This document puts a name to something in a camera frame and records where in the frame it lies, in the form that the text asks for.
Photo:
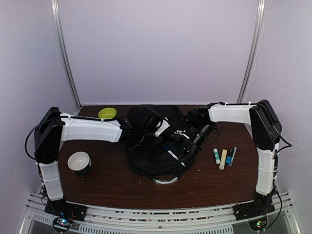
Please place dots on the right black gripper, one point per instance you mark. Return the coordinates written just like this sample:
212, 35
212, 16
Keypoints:
189, 147

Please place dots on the black green marker pen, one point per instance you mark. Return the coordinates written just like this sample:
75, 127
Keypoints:
170, 152

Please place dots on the white green glue stick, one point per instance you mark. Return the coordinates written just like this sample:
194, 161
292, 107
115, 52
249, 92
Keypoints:
216, 156

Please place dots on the black student backpack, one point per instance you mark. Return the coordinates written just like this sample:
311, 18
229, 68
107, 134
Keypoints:
149, 158

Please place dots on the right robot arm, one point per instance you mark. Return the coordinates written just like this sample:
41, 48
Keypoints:
266, 130

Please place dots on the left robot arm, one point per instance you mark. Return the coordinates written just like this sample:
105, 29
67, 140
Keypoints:
57, 127

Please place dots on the cream yellow highlighter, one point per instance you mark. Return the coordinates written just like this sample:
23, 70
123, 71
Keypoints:
223, 159

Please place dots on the blue black marker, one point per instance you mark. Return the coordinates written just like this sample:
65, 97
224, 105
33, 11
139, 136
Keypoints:
229, 156

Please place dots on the black white pen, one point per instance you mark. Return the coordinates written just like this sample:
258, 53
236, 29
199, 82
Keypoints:
232, 159

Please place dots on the green plastic bowl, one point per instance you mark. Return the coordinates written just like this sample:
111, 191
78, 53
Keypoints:
107, 113

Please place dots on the right round circuit board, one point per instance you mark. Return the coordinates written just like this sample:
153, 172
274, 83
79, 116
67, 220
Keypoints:
259, 224

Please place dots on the round circuit board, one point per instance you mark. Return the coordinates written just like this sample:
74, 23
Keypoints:
61, 224
259, 224

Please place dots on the left round circuit board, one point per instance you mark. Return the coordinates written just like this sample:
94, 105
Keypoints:
61, 224

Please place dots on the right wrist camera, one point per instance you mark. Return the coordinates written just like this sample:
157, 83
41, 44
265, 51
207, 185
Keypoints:
178, 134

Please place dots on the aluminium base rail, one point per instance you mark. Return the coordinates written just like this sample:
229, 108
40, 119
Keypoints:
207, 220

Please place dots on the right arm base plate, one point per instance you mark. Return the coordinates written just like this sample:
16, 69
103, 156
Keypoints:
251, 209

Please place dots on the right aluminium frame post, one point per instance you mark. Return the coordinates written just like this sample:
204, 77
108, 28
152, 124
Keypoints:
255, 44

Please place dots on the aluminium frame post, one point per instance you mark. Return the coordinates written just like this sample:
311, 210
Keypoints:
64, 53
255, 44

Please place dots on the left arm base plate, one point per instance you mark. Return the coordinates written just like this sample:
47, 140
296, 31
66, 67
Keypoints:
67, 210

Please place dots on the left aluminium frame post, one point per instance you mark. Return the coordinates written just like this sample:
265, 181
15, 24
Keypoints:
64, 53

